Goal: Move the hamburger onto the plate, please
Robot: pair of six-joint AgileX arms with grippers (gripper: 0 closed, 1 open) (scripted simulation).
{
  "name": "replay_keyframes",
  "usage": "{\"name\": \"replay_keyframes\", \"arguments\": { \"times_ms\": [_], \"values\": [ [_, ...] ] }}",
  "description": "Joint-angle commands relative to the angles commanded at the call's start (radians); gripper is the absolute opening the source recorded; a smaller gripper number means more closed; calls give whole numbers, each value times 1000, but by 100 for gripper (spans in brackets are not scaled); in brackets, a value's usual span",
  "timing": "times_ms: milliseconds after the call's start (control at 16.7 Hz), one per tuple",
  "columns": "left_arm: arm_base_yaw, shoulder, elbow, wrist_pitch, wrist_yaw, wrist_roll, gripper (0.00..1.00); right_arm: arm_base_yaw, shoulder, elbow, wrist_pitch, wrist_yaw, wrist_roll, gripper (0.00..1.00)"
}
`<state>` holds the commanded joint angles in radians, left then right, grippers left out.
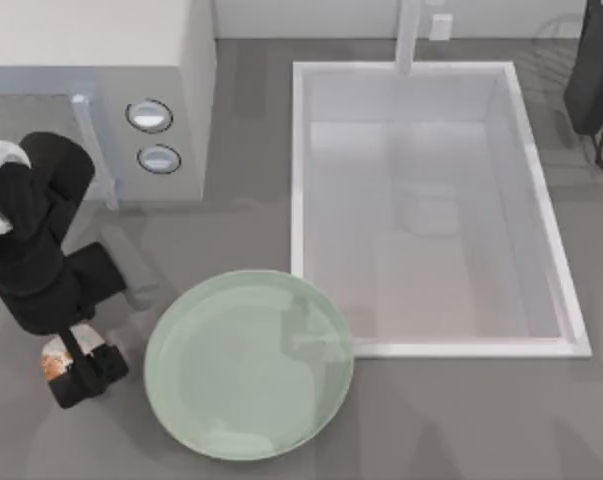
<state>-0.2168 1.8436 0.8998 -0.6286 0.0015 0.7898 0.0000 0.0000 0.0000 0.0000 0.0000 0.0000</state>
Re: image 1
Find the grey microwave door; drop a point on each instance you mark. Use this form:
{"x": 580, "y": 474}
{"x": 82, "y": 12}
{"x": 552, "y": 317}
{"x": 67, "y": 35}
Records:
{"x": 28, "y": 112}

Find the white wall socket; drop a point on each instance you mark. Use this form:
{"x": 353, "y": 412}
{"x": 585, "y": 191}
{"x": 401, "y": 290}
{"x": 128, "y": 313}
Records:
{"x": 441, "y": 26}

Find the white sink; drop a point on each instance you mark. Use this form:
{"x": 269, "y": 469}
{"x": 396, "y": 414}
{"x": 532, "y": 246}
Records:
{"x": 431, "y": 225}

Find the pale microwave oven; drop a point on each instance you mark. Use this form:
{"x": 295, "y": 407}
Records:
{"x": 146, "y": 40}

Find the tall white tap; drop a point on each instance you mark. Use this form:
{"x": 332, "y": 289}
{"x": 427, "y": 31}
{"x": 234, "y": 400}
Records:
{"x": 408, "y": 35}

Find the round microwave knob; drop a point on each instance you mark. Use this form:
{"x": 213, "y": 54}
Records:
{"x": 159, "y": 159}
{"x": 149, "y": 116}

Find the black box with orange print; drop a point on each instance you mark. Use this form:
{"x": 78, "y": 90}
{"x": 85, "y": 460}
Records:
{"x": 61, "y": 372}

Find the pale green round plate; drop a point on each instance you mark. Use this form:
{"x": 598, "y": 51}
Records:
{"x": 248, "y": 360}

